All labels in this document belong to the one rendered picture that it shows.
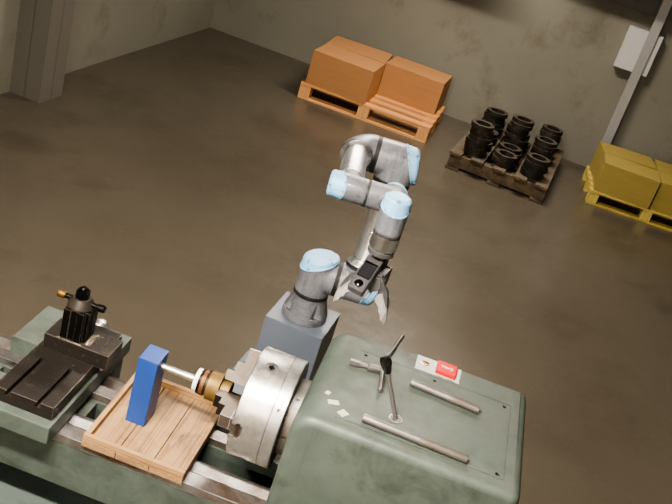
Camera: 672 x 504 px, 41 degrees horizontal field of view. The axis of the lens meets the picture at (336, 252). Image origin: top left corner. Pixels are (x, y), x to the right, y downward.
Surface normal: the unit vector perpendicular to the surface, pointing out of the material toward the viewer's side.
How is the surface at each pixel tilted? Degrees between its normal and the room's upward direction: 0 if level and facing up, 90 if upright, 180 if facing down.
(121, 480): 90
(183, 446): 0
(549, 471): 0
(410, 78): 90
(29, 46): 90
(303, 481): 90
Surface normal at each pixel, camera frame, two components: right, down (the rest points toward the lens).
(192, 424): 0.27, -0.86
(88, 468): -0.22, 0.38
